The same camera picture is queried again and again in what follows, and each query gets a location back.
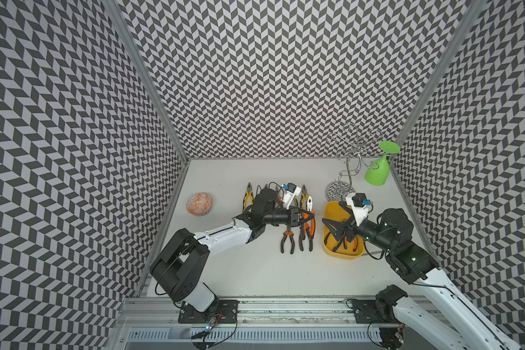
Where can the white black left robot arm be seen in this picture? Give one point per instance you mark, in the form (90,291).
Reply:
(180,264)

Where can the aluminium corner post right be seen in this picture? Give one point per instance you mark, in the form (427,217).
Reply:
(472,13)

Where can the large yellow black pliers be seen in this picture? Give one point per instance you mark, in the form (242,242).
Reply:
(306,201)

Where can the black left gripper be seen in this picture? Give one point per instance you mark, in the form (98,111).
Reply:
(293,216)

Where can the aluminium corner post left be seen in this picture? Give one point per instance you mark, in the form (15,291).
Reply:
(112,9)

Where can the green plastic wine glass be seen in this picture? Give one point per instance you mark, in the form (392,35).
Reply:
(378,172)

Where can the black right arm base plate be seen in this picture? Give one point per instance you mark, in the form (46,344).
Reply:
(372,311)

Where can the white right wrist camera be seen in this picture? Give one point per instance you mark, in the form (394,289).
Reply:
(360,205)

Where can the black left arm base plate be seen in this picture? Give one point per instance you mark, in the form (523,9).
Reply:
(222,311)

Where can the yellow plastic storage box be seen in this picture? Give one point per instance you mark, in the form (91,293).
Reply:
(348,250)

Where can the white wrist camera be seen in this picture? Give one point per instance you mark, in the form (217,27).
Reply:
(291,191)
(360,205)

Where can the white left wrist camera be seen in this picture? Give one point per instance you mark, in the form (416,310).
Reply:
(291,191)

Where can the aluminium corner post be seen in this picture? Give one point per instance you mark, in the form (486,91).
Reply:
(472,13)
(112,9)

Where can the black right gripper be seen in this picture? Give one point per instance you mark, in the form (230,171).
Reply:
(350,228)

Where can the aluminium front rail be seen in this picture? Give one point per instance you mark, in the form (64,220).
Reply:
(147,323)

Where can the chrome wire glass stand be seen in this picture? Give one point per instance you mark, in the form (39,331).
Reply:
(349,146)

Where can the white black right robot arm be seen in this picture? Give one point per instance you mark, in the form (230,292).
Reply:
(466,327)

